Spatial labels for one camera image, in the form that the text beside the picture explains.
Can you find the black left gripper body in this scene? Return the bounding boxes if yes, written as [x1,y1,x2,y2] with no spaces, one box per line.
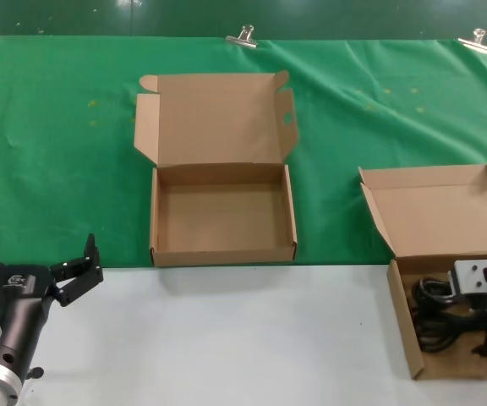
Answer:
[0,264,55,381]

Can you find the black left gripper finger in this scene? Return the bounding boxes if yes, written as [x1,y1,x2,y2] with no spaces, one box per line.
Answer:
[48,232,104,309]

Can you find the small open cardboard box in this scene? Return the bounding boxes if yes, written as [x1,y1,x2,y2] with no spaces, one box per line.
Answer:
[358,159,487,381]

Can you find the large open cardboard box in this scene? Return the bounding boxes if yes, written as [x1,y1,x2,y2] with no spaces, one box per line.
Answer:
[133,70,300,267]

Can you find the green table cloth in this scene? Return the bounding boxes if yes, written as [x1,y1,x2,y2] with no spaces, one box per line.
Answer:
[0,35,487,268]

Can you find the silver binder clip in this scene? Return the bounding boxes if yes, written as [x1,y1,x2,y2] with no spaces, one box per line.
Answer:
[457,28,487,55]
[225,24,260,51]

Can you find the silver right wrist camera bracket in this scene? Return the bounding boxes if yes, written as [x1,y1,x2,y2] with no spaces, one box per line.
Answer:
[449,248,487,306]

